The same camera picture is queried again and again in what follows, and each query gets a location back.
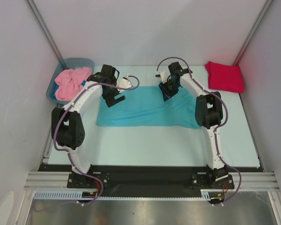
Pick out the teal t-shirt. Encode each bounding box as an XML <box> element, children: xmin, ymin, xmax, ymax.
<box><xmin>96</xmin><ymin>86</ymin><xmax>200</xmax><ymax>129</ymax></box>

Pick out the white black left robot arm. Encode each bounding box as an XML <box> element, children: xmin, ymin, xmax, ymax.
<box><xmin>51</xmin><ymin>65</ymin><xmax>138</xmax><ymax>188</ymax></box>

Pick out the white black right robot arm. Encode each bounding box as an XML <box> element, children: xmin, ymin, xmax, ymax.
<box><xmin>155</xmin><ymin>62</ymin><xmax>229</xmax><ymax>188</ymax></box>

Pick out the pink t-shirt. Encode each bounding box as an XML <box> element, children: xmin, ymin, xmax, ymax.
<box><xmin>54</xmin><ymin>67</ymin><xmax>92</xmax><ymax>101</ymax></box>

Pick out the grey-blue plastic basket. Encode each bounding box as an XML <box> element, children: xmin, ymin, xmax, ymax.
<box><xmin>46</xmin><ymin>58</ymin><xmax>95</xmax><ymax>105</ymax></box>

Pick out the blue t-shirt in basket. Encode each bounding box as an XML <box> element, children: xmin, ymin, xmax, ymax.
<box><xmin>54</xmin><ymin>81</ymin><xmax>86</xmax><ymax>92</ymax></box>

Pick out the folded red t-shirt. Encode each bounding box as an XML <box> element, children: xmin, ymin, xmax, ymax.
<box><xmin>205</xmin><ymin>61</ymin><xmax>244</xmax><ymax>93</ymax></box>

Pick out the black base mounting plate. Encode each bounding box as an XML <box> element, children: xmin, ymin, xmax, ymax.
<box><xmin>37</xmin><ymin>164</ymin><xmax>265</xmax><ymax>190</ymax></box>

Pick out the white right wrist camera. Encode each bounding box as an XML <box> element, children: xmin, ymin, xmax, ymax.
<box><xmin>155</xmin><ymin>71</ymin><xmax>170</xmax><ymax>83</ymax></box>

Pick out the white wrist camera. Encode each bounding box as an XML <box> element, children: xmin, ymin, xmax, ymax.
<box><xmin>155</xmin><ymin>71</ymin><xmax>170</xmax><ymax>83</ymax></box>
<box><xmin>117</xmin><ymin>76</ymin><xmax>133</xmax><ymax>92</ymax></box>

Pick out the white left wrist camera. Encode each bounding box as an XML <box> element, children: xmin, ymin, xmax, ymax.
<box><xmin>117</xmin><ymin>76</ymin><xmax>133</xmax><ymax>92</ymax></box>

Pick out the left aluminium corner post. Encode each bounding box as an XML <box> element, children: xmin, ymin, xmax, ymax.
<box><xmin>25</xmin><ymin>0</ymin><xmax>63</xmax><ymax>62</ymax></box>

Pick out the aluminium corner post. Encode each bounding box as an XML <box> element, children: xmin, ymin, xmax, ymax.
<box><xmin>25</xmin><ymin>0</ymin><xmax>63</xmax><ymax>62</ymax></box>
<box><xmin>232</xmin><ymin>0</ymin><xmax>275</xmax><ymax>66</ymax></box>

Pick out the white slotted cable duct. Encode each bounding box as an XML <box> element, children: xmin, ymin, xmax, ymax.
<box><xmin>34</xmin><ymin>190</ymin><xmax>211</xmax><ymax>201</ymax></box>

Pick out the aluminium front rail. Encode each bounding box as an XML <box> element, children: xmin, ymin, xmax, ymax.
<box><xmin>24</xmin><ymin>172</ymin><xmax>280</xmax><ymax>192</ymax></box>

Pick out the right aluminium corner post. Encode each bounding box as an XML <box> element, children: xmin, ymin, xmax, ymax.
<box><xmin>232</xmin><ymin>0</ymin><xmax>275</xmax><ymax>66</ymax></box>

